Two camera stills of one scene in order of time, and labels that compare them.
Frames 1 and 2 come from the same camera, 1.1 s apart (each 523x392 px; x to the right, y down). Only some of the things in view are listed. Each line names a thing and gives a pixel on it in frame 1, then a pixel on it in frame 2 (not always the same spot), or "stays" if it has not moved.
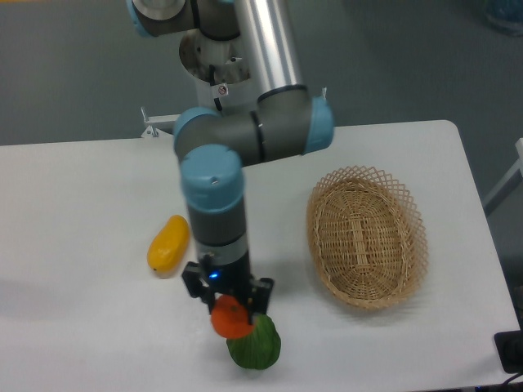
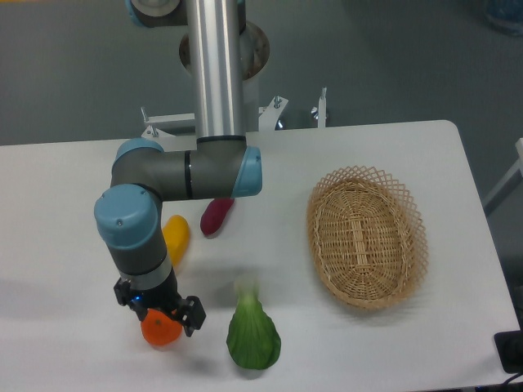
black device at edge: [509, 345] stays
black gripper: [234, 279] to [189, 312]
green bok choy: [259, 349] stays
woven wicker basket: [367, 237] stays
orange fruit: [230, 318] to [159, 329]
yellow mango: [169, 247] stays
